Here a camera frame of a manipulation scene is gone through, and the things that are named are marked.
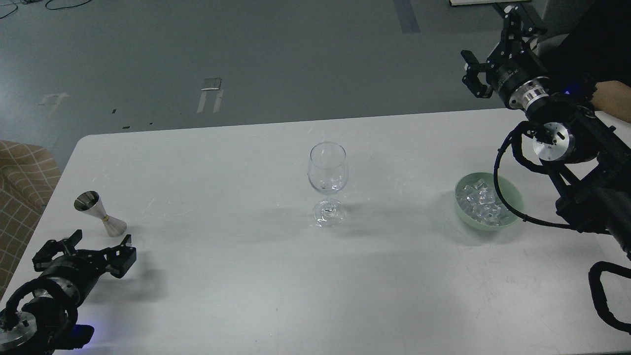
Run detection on beige checkered sofa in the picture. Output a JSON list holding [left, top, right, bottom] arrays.
[[0, 140, 61, 296]]

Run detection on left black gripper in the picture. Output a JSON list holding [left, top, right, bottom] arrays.
[[33, 229, 137, 302]]

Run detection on green bowl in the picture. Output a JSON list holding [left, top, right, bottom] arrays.
[[454, 172, 524, 232]]

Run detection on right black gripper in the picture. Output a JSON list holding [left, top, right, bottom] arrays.
[[460, 4, 550, 110]]

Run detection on black cable loop right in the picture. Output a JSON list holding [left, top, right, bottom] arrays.
[[589, 261, 631, 335]]

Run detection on clear wine glass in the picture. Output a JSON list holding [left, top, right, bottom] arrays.
[[307, 142, 349, 227]]

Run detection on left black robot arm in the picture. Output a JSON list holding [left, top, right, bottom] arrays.
[[1, 229, 137, 355]]

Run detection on person in black shirt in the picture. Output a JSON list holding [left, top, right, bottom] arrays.
[[542, 0, 631, 123]]

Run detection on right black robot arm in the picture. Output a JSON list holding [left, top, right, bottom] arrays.
[[461, 2, 630, 256]]

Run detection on steel double jigger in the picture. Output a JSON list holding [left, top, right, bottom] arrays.
[[73, 191, 128, 237]]

